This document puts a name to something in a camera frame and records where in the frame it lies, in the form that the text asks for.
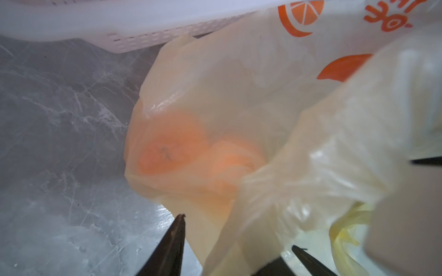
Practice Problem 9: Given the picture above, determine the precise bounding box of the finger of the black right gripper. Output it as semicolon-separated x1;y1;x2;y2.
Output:
364;157;442;276

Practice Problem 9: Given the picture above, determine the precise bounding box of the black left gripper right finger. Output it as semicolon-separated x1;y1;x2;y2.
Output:
254;245;337;276

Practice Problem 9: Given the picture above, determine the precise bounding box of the translucent printed plastic bag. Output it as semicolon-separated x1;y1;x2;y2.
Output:
124;1;442;276

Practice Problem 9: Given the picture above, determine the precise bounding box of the white perforated plastic basket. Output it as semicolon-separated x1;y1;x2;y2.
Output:
1;1;286;53

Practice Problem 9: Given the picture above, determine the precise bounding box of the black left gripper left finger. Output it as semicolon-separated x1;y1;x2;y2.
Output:
136;214;186;276

